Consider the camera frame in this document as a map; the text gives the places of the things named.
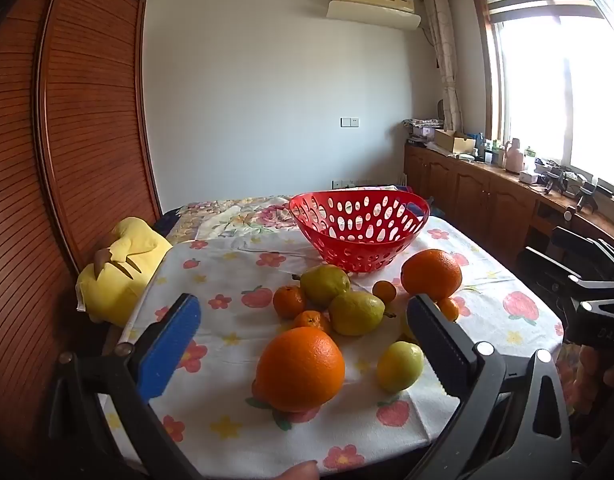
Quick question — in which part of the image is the large orange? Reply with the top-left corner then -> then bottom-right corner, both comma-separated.
401,249 -> 462,302
256,326 -> 346,413

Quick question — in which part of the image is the patterned beige curtain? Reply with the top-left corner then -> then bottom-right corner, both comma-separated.
422,0 -> 462,131

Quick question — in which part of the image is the wooden louvred wardrobe door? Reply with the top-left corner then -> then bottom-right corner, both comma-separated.
0,0 -> 83,461
34,0 -> 163,273

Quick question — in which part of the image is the red perforated plastic basket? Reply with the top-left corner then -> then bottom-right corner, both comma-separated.
288,191 -> 432,274

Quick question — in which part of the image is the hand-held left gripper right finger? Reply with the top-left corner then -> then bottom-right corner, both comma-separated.
406,293 -> 574,480

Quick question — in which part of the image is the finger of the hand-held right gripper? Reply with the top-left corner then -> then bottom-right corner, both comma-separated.
552,226 -> 614,272
518,246 -> 614,295

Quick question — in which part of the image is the yellow-green pear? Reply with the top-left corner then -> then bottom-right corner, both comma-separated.
328,291 -> 397,337
292,264 -> 351,308

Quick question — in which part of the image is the small tangerine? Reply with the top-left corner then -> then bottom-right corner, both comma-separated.
293,310 -> 333,336
272,285 -> 308,320
434,297 -> 460,323
372,280 -> 398,306

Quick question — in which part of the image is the floral quilt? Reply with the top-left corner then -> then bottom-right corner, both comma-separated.
166,195 -> 438,251

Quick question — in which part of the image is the wooden framed window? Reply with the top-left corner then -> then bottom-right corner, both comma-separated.
471,0 -> 614,196

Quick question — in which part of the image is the small black tripod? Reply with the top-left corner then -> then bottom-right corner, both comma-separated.
577,182 -> 598,213
544,167 -> 570,196

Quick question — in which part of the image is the person's right hand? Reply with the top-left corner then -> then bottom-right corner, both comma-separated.
577,345 -> 614,414

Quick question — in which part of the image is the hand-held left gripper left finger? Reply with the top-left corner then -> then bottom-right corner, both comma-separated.
47,293 -> 203,480

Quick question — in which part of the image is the yellow plush toy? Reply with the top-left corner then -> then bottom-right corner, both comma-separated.
76,216 -> 174,328

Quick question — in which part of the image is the wooden cabinet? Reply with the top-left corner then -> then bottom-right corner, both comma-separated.
403,142 -> 614,281

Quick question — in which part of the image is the white fruit-print tablecloth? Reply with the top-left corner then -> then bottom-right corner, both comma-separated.
100,227 -> 565,478

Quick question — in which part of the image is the open cardboard box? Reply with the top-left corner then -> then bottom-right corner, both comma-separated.
434,129 -> 475,155

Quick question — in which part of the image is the pink jug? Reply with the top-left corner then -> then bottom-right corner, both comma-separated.
503,138 -> 525,173

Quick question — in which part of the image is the person's left hand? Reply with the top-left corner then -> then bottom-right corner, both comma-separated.
274,460 -> 319,480

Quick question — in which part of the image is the green apple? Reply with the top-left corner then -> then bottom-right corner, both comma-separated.
377,341 -> 425,394

